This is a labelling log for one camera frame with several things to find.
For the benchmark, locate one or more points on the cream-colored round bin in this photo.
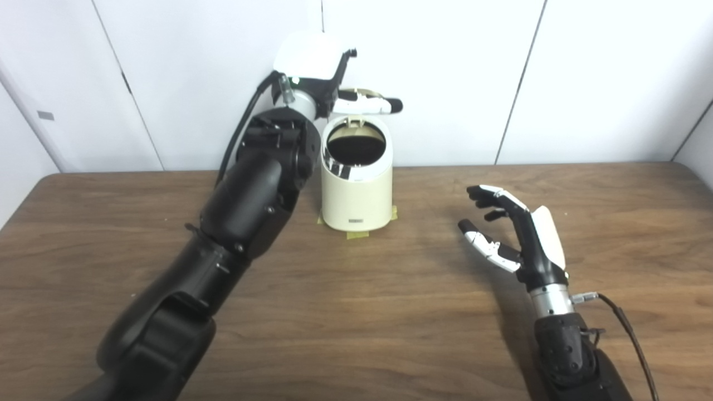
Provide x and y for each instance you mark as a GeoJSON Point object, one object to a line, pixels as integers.
{"type": "Point", "coordinates": [356, 195]}

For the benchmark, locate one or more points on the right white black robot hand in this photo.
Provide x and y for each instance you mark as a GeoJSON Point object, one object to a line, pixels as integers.
{"type": "Point", "coordinates": [537, 245]}

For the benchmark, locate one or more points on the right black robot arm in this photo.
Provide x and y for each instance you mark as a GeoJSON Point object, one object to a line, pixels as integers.
{"type": "Point", "coordinates": [568, 351]}

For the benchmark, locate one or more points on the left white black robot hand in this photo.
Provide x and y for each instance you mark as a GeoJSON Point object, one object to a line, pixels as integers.
{"type": "Point", "coordinates": [309, 55]}

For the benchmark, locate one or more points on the gray wall tag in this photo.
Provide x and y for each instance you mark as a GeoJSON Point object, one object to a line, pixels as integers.
{"type": "Point", "coordinates": [46, 116]}

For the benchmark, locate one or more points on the cream round bin lid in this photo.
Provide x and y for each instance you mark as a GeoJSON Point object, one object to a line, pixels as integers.
{"type": "Point", "coordinates": [352, 121]}

